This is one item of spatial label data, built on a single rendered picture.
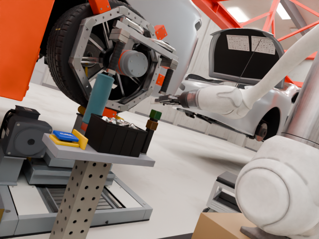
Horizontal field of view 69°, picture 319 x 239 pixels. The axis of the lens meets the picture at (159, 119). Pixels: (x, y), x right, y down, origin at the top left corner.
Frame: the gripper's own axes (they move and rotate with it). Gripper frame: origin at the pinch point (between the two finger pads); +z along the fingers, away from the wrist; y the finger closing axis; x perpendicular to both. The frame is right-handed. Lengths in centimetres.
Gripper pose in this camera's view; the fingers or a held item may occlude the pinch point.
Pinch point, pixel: (156, 100)
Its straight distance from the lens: 114.0
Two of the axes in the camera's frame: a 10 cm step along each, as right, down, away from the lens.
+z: -7.5, -0.3, 6.6
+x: -1.4, 9.8, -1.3
